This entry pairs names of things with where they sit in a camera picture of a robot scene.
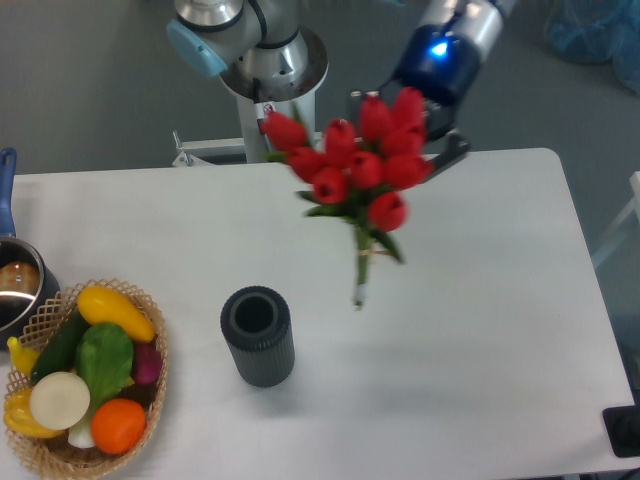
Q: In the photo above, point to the dark green cucumber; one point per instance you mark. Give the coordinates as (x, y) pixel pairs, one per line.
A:
(60, 352)

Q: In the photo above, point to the white frame at right edge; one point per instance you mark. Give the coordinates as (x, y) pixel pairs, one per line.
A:
(620, 228)

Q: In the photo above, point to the black device at table edge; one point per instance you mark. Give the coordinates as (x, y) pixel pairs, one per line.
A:
(622, 426)

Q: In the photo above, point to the green lettuce leaf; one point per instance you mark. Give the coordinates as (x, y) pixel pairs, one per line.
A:
(104, 360)

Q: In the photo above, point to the yellow bell pepper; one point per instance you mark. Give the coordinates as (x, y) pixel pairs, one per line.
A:
(18, 417)

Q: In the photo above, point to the blue handled saucepan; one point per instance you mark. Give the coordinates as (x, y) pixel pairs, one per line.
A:
(26, 281)

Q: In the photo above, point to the blue plastic bag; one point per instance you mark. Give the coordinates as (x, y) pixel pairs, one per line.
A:
(597, 32)

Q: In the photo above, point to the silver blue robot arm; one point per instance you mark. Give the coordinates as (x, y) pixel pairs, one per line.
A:
(269, 61)

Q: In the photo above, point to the orange fruit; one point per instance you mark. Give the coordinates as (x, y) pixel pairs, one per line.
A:
(118, 425)

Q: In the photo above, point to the dark grey ribbed vase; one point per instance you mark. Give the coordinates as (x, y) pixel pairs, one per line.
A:
(256, 324)

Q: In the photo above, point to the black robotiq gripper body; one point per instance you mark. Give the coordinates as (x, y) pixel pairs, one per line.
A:
(442, 66)

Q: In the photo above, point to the yellow squash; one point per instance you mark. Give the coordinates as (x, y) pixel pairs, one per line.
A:
(99, 304)

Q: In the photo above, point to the purple red onion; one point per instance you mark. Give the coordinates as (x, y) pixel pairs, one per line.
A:
(147, 364)

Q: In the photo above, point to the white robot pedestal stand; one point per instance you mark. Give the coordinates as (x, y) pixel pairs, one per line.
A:
(268, 128)

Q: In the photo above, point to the woven wicker basket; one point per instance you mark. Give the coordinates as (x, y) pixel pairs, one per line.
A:
(55, 458)

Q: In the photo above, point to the red tulip bouquet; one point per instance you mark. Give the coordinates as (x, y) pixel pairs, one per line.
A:
(361, 171)

